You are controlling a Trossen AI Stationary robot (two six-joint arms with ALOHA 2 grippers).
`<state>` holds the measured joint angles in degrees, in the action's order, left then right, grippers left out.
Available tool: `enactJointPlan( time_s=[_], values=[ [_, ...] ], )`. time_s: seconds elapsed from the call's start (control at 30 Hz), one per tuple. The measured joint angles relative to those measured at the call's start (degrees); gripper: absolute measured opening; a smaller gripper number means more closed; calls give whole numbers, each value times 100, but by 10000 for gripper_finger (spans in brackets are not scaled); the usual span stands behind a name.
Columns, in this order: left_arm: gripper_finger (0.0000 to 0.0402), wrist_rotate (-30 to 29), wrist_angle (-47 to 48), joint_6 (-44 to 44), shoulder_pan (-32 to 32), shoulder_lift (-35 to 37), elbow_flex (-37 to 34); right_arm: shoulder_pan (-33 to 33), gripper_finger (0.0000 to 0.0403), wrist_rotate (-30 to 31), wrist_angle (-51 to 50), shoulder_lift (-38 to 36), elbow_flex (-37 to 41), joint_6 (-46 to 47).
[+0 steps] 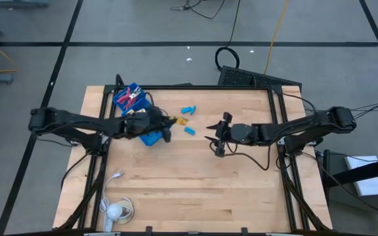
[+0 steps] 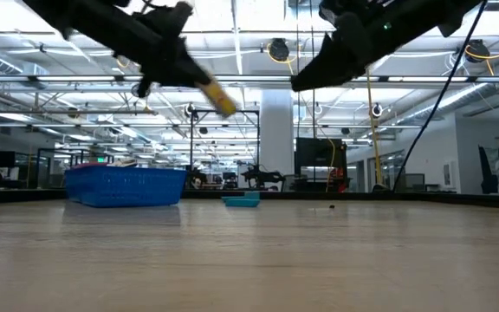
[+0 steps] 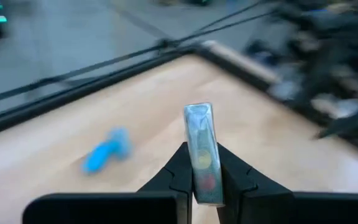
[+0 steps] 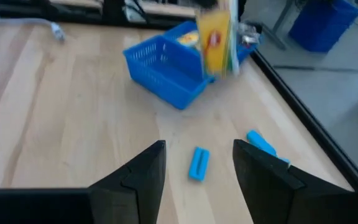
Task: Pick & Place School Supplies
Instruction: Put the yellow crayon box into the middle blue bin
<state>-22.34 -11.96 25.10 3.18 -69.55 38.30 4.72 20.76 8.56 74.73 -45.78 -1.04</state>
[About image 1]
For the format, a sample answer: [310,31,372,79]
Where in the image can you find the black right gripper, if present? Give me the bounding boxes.
[203,111,234,158]

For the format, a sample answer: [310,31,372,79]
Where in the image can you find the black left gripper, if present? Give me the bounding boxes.
[145,105,179,144]

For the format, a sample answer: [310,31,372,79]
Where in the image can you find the white object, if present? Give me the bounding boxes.
[171,115,190,127]

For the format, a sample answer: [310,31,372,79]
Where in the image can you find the red-handled pliers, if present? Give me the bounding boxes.
[123,87,143,110]
[116,86,134,105]

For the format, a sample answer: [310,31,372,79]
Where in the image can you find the blue plastic basket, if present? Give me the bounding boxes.
[112,83,164,148]

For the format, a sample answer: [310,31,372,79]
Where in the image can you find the black mesh panel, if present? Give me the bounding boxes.
[217,65,303,89]

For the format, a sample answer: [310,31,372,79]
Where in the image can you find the white round device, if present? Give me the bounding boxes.
[104,203,124,233]

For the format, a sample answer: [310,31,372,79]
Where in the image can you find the black metal beam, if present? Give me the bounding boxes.
[320,155,378,189]

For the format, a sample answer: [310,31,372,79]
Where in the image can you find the white booklet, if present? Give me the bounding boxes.
[344,155,378,197]

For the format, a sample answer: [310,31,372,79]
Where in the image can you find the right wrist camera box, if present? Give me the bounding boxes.
[230,123,259,146]

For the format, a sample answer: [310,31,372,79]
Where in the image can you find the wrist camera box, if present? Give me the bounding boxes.
[125,114,151,138]
[230,123,259,146]

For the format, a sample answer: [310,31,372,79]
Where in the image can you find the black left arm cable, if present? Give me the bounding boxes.
[144,92,156,108]

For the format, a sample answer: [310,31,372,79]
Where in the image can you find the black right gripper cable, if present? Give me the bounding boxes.
[208,140,272,172]

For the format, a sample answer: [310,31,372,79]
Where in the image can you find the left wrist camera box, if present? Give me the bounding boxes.
[125,114,151,138]

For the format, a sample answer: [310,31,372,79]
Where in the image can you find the black metal table frame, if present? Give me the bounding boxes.
[52,73,335,236]

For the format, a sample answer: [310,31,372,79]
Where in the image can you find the black base cable loop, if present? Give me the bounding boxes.
[275,156,292,170]

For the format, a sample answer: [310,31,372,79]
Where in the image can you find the white charger cable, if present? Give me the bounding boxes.
[98,172,135,224]

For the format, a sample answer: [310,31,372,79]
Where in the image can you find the long black power cable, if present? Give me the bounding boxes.
[214,0,242,71]

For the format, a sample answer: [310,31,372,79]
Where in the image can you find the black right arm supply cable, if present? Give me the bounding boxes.
[281,92,318,114]

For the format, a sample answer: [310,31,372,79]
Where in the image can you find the black left base cable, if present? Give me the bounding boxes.
[60,150,91,191]

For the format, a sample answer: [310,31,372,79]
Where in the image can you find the black cable with plug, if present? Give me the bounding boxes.
[170,0,230,20]

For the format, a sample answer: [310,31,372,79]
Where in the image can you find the long yellow power cable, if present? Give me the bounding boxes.
[263,0,290,75]

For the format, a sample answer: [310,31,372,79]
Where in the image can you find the black floor cable bundle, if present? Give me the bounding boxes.
[349,94,378,119]

